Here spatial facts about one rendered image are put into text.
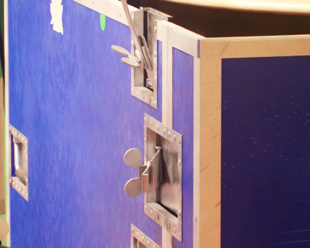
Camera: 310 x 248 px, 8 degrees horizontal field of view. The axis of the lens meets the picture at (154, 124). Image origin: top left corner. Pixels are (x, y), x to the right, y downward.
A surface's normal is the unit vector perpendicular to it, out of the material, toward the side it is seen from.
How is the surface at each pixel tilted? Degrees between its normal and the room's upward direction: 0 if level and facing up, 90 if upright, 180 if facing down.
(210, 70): 90
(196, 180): 90
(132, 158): 96
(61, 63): 90
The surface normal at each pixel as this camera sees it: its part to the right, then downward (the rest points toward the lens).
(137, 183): 0.41, 0.25
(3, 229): 0.23, -0.07
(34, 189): -0.97, 0.04
